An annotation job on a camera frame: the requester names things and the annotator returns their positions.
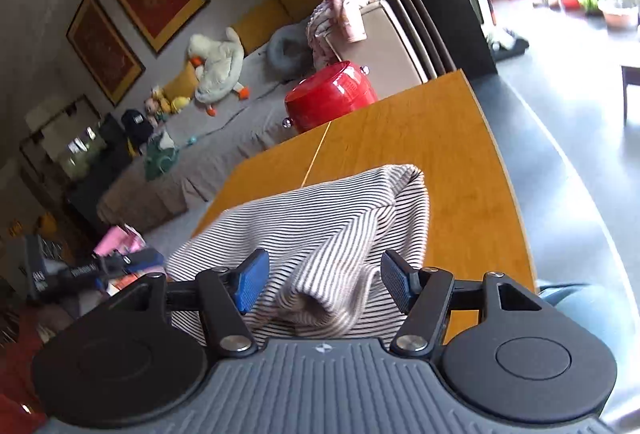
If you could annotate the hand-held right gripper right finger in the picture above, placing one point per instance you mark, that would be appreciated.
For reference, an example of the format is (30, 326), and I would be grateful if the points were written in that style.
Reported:
(395, 281)

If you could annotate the black cap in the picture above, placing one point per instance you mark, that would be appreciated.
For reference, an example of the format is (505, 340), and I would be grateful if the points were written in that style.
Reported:
(136, 124)

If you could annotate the yellow duck toy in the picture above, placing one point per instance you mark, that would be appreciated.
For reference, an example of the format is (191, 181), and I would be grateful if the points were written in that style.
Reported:
(180, 105)

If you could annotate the pink bag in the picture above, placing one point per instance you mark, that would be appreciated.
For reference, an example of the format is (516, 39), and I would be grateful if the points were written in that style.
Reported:
(120, 241)

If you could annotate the pink clothes pile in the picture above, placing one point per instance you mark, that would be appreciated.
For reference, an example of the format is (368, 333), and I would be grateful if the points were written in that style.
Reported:
(345, 9)

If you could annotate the green plant tray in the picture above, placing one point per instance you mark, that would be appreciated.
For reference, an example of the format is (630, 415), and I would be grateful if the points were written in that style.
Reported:
(589, 2)

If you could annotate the white shelf unit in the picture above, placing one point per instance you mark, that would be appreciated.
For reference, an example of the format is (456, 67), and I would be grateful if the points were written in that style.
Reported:
(60, 124)

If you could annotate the grey sofa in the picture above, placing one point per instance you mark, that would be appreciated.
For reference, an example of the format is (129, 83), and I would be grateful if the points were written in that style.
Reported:
(240, 134)

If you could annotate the grey striped pants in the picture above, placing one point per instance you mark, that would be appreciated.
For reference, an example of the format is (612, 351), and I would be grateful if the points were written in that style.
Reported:
(325, 219)

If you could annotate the small dark stool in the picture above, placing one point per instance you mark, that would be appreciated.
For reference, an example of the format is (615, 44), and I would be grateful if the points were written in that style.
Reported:
(631, 79)

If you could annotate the yellow pillow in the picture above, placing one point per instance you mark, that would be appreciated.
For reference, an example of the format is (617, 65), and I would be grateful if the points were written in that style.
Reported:
(180, 84)

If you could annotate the green plush toy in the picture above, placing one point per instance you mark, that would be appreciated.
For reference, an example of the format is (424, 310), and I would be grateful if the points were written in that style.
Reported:
(161, 157)

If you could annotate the red cloth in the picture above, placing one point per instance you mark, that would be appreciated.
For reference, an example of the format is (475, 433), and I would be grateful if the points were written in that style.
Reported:
(20, 354)

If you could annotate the grey neck pillow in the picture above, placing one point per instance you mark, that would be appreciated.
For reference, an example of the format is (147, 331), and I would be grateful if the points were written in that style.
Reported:
(290, 47)

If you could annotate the red round stool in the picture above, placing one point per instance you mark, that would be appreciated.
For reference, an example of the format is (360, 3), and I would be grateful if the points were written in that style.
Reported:
(330, 97)

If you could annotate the small plush doll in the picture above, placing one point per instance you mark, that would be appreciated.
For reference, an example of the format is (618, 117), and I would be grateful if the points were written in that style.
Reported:
(156, 104)

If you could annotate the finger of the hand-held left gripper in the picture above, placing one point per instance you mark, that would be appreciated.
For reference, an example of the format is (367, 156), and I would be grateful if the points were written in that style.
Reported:
(135, 260)

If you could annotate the red basin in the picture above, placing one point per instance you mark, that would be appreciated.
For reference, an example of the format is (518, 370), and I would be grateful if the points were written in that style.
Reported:
(570, 0)

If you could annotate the small blue toy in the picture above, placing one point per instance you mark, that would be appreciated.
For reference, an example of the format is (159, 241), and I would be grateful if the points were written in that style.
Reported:
(189, 142)

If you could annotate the blue-grey chair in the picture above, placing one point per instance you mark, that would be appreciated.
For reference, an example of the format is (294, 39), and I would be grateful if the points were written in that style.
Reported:
(585, 314)

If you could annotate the black cabinet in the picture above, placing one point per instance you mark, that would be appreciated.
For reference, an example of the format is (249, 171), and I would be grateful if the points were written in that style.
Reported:
(100, 174)

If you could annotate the white goose plush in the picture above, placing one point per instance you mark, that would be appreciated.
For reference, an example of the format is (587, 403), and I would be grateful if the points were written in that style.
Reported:
(217, 69)

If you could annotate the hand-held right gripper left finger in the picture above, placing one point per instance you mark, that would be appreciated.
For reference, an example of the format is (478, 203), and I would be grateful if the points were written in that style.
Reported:
(252, 281)

